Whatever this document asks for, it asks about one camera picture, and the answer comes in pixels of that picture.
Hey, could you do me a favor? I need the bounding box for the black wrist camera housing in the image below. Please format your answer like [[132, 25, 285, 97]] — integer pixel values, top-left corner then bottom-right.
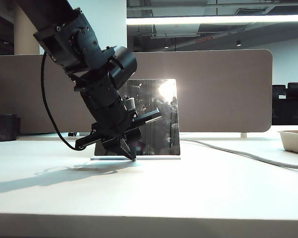
[[108, 46, 138, 90]]

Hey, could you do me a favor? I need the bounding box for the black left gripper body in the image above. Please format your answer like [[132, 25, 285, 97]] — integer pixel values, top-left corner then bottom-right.
[[73, 76, 163, 151]]

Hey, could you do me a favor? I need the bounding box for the grey cable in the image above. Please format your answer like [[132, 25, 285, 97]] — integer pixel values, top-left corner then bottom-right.
[[180, 138, 298, 171]]

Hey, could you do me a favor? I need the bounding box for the black cylindrical cup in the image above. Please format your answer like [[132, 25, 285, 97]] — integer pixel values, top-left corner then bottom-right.
[[0, 114, 21, 142]]

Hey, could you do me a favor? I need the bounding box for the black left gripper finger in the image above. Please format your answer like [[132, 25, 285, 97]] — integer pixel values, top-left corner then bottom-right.
[[121, 128, 142, 161], [101, 138, 137, 162]]

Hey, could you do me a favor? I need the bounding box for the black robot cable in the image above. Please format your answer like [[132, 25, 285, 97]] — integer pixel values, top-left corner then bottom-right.
[[40, 53, 87, 151]]

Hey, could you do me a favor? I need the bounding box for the tabletop mirror with white base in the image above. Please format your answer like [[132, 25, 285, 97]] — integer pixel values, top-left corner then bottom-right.
[[90, 78, 182, 161]]

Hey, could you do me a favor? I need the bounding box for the long ceiling light strip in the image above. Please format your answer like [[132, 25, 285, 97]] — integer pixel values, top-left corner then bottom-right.
[[126, 14, 298, 26]]

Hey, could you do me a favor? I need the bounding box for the white shallow tray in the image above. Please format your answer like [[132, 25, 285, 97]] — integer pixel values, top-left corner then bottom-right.
[[278, 128, 298, 156]]

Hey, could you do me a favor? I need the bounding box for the brown desk divider panel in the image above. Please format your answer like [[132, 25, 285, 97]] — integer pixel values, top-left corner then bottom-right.
[[0, 49, 274, 136]]

